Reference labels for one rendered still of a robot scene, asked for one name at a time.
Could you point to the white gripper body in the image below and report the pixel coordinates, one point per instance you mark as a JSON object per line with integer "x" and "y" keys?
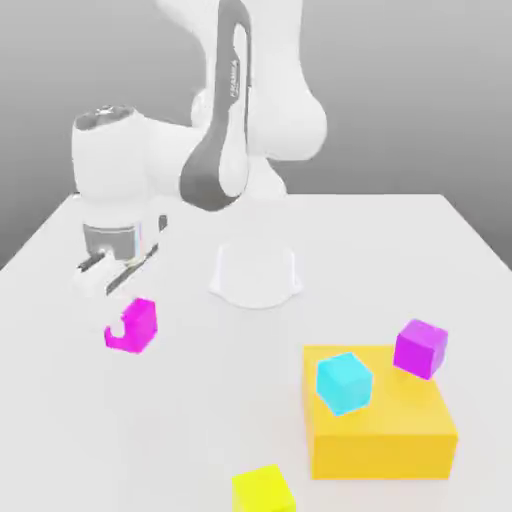
{"x": 120, "y": 294}

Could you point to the small magenta cube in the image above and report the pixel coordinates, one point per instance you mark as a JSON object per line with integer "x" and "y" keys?
{"x": 140, "y": 328}

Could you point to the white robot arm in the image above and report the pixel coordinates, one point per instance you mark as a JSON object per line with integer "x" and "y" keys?
{"x": 280, "y": 100}

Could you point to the small cyan cube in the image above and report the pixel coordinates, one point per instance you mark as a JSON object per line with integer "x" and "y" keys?
{"x": 344, "y": 384}

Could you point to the small yellow cube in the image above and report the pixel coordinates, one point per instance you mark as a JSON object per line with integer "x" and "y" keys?
{"x": 262, "y": 492}

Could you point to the small purple cube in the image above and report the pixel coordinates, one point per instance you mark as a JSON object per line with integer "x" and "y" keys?
{"x": 418, "y": 350}

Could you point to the large orange box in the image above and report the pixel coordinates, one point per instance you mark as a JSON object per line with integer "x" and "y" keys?
{"x": 384, "y": 448}

